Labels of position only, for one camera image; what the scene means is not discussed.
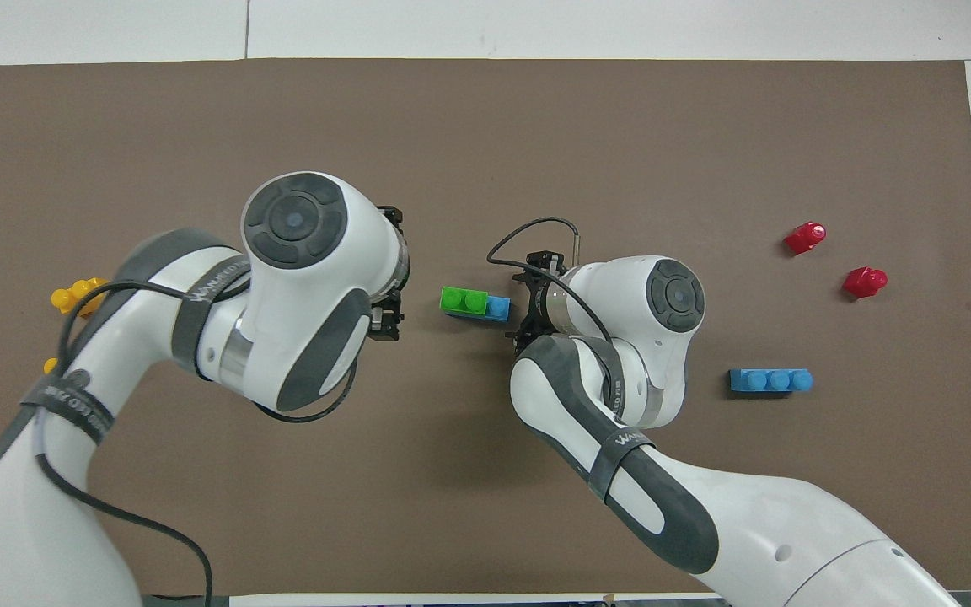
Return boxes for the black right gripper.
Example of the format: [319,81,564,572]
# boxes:
[507,250,569,355]

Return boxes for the blue three-stud toy brick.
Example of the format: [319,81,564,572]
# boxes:
[443,295,512,322]
[730,368,813,395]

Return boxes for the green two-stud toy brick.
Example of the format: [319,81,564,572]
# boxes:
[440,287,491,317]

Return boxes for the brown table mat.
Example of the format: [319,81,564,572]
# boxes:
[0,57,971,601]

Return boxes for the red one-stud toy brick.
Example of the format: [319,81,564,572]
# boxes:
[784,222,827,255]
[842,266,888,298]

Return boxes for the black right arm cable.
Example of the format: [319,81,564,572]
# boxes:
[487,218,625,406]

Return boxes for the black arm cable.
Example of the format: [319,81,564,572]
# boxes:
[35,278,360,607]
[487,218,625,406]

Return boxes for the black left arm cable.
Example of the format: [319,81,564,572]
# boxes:
[35,278,360,607]

